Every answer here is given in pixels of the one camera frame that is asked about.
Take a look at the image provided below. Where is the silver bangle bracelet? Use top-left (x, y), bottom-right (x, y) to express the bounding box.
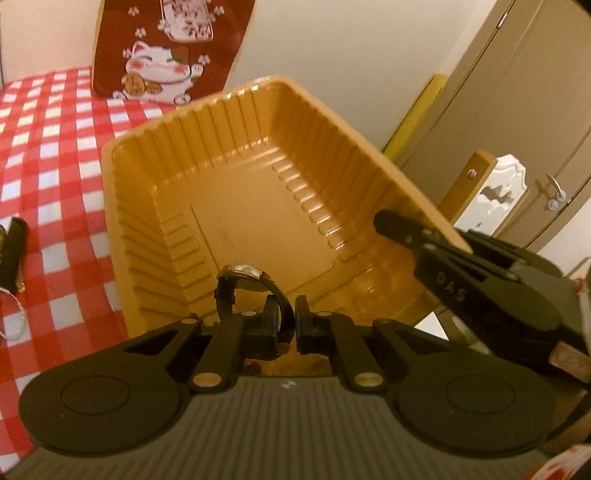
top-left (0, 286), bottom-right (25, 342)

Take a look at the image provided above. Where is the red lucky cat cushion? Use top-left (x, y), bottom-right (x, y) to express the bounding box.
top-left (91, 0), bottom-right (257, 107)

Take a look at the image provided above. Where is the silver door handle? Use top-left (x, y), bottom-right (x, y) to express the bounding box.
top-left (547, 174), bottom-right (568, 211)

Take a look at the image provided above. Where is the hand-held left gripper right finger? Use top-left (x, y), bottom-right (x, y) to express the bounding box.
top-left (294, 295), bottom-right (459, 394)

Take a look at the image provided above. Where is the red white checkered tablecloth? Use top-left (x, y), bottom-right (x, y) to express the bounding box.
top-left (0, 67), bottom-right (185, 462)

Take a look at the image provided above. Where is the yellow board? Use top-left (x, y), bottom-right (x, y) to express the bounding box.
top-left (382, 74), bottom-right (448, 160)

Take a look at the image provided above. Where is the wooden chair frame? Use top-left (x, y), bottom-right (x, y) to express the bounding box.
top-left (436, 150), bottom-right (498, 227)

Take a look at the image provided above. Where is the orange ribbed plastic tray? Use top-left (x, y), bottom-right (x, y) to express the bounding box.
top-left (100, 78), bottom-right (474, 376)

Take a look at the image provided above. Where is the black strap wristwatch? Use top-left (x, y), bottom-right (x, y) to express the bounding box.
top-left (216, 263), bottom-right (296, 348)

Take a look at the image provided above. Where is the beige door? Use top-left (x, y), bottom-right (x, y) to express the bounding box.
top-left (397, 0), bottom-right (591, 278)

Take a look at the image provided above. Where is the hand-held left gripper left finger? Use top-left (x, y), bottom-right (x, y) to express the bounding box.
top-left (122, 295), bottom-right (282, 394)

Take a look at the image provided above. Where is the black oblong object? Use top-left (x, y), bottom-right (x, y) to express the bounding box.
top-left (0, 217), bottom-right (29, 292)

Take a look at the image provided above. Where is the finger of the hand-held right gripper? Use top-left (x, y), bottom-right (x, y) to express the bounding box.
top-left (373, 209), bottom-right (519, 315)

